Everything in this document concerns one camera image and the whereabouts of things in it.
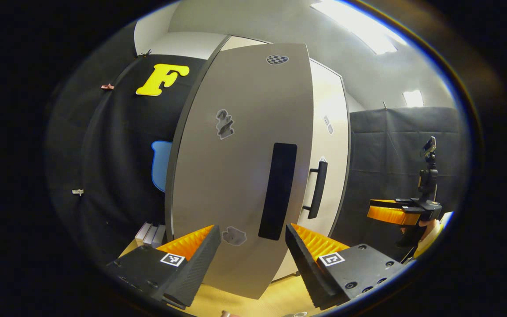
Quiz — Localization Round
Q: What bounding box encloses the white cabinet door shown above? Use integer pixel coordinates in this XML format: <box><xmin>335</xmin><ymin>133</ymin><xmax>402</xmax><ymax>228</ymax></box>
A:
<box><xmin>165</xmin><ymin>43</ymin><xmax>315</xmax><ymax>300</ymax></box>
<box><xmin>271</xmin><ymin>59</ymin><xmax>350</xmax><ymax>282</ymax></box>

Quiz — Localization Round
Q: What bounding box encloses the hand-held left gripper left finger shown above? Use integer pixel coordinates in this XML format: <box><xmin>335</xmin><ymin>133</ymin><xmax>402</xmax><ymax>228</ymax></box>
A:
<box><xmin>106</xmin><ymin>225</ymin><xmax>221</xmax><ymax>309</ymax></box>

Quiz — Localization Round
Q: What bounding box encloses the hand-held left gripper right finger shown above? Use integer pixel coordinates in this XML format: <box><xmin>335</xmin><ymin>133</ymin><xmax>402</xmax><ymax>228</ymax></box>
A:
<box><xmin>286</xmin><ymin>223</ymin><xmax>408</xmax><ymax>310</ymax></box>

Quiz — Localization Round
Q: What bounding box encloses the small ceiling light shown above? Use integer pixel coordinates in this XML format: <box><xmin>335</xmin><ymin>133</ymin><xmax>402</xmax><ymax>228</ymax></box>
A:
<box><xmin>402</xmin><ymin>90</ymin><xmax>425</xmax><ymax>108</ymax></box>

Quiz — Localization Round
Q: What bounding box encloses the black bar door handle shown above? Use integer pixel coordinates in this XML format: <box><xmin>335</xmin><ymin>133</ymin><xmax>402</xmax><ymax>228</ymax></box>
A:
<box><xmin>302</xmin><ymin>160</ymin><xmax>328</xmax><ymax>220</ymax></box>

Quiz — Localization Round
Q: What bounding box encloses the black backdrop cloth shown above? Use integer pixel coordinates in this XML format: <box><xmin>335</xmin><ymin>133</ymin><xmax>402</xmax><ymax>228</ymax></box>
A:
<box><xmin>46</xmin><ymin>22</ymin><xmax>206</xmax><ymax>265</ymax></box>
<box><xmin>333</xmin><ymin>106</ymin><xmax>467</xmax><ymax>260</ymax></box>

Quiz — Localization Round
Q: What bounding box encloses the white flat box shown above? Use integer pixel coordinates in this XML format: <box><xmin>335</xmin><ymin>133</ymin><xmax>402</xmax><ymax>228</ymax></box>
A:
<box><xmin>152</xmin><ymin>225</ymin><xmax>166</xmax><ymax>249</ymax></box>
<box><xmin>135</xmin><ymin>222</ymin><xmax>152</xmax><ymax>246</ymax></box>
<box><xmin>144</xmin><ymin>225</ymin><xmax>159</xmax><ymax>247</ymax></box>

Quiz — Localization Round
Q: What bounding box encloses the white and grey cabinet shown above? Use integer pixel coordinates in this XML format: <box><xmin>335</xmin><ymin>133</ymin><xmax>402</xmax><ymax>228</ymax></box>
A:
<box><xmin>165</xmin><ymin>34</ymin><xmax>351</xmax><ymax>282</ymax></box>

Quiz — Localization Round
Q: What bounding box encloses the long ceiling light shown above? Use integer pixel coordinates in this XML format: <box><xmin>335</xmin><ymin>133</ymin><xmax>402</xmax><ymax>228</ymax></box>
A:
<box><xmin>310</xmin><ymin>0</ymin><xmax>408</xmax><ymax>55</ymax></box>

